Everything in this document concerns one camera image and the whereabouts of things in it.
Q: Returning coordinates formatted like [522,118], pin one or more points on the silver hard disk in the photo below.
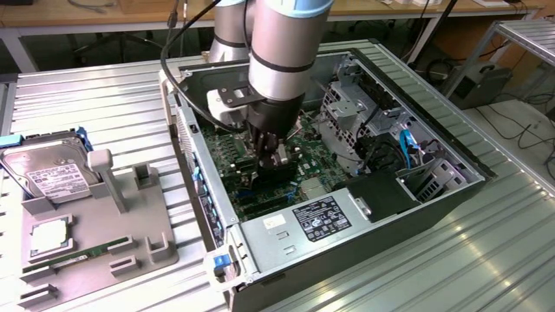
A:
[47,169]

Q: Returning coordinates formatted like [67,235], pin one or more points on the green RAM stick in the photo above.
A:
[74,258]

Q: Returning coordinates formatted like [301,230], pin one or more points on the wooden desk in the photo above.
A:
[64,16]

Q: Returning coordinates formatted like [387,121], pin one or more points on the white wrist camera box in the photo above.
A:
[226,112]

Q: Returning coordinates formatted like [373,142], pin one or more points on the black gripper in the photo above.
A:
[275,113]

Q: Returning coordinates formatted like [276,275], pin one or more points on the black graphics card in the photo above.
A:
[278,178]

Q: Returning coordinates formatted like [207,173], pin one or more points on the black computer tower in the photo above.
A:
[486,84]

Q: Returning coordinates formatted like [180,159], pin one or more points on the silver chipset heat sink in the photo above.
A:
[315,189]

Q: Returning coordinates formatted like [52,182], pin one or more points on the metal slat side table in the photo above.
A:
[529,35]

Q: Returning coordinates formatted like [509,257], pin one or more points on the open black PC case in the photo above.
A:
[434,107]

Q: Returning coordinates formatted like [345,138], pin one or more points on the grey parts rack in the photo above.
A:
[91,260]

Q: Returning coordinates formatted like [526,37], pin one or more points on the blue case latch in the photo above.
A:
[220,261]

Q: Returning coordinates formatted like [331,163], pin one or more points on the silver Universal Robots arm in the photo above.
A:
[282,48]

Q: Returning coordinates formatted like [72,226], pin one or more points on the silver CPU chip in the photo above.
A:
[50,239]

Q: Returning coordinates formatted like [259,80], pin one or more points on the black air duct box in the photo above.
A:
[382,195]

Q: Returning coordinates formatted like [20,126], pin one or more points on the silver power supply unit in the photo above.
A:
[303,234]

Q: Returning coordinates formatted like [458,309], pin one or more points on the green motherboard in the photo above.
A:
[313,162]

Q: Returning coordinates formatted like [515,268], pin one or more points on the blue disk caddy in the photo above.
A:
[82,136]

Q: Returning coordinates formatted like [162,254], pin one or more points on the silver disk bay cage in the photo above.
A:
[347,110]

